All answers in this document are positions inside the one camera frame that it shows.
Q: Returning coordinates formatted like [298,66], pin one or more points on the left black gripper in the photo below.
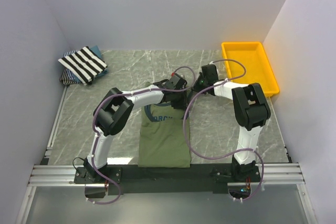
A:
[183,104]

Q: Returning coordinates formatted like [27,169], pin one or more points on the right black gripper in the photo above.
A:
[196,87]

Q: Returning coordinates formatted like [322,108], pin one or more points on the green motorcycle tank top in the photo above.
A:
[162,142]

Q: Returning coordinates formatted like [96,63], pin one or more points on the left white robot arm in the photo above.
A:
[113,112]

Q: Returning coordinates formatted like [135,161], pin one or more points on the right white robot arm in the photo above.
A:
[251,113]

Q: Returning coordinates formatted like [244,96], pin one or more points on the black white striped tank top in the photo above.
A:
[84,64]

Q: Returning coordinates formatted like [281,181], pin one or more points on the thin striped navy tank top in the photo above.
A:
[68,78]

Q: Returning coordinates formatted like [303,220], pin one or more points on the yellow plastic tray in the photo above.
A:
[253,57]

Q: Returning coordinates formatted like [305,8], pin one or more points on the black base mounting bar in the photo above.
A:
[197,178]

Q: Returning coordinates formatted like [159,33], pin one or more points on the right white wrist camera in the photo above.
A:
[209,72]

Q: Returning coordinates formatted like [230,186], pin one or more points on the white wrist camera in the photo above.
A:
[209,72]
[176,79]

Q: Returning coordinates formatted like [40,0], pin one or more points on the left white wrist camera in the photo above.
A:
[176,79]

